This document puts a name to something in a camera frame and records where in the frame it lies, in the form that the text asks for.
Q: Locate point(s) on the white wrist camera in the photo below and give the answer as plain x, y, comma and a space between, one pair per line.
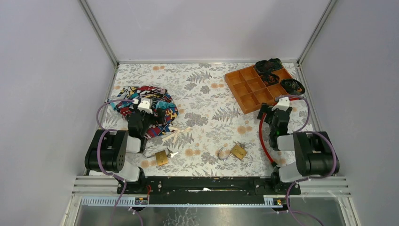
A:
145, 105
282, 103

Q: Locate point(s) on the dark rolled cloth back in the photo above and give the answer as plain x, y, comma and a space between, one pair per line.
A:
268, 66

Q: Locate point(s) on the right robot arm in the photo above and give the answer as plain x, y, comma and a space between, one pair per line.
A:
315, 156

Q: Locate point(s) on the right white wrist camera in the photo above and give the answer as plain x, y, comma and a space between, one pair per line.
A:
282, 103

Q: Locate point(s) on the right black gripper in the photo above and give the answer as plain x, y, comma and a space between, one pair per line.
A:
265, 108

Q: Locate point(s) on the floral table mat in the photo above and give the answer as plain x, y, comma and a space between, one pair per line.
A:
206, 104

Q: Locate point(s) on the brass padlock with keys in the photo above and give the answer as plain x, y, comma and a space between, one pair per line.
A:
161, 157

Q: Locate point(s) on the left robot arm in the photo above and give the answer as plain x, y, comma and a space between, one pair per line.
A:
108, 149

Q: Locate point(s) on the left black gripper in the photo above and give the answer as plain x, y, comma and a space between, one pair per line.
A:
149, 115

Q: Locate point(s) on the dark rolled cloth middle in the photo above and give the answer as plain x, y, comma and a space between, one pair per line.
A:
270, 79

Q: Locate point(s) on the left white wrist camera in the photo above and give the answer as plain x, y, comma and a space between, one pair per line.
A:
145, 105

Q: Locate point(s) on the orange compartment tray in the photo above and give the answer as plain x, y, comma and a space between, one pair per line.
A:
250, 91

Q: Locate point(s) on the red cable lock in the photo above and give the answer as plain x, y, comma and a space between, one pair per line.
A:
263, 137

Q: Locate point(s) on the beige ribbon bow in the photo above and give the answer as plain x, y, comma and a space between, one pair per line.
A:
174, 133

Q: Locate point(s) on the colourful patterned cloth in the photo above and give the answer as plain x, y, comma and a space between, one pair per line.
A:
128, 99

